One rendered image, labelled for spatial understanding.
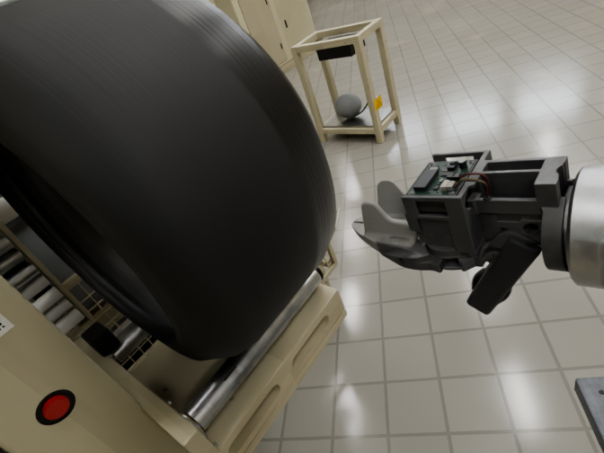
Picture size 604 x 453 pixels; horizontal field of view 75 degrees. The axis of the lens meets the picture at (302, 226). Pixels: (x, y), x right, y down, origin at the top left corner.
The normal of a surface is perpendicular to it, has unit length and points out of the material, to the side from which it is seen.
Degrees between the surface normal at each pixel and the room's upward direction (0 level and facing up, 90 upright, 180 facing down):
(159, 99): 55
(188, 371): 0
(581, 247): 71
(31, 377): 90
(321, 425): 0
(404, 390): 0
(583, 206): 39
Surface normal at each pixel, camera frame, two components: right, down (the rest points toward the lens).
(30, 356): 0.76, 0.15
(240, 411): -0.32, -0.76
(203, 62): 0.41, -0.33
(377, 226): -0.61, 0.62
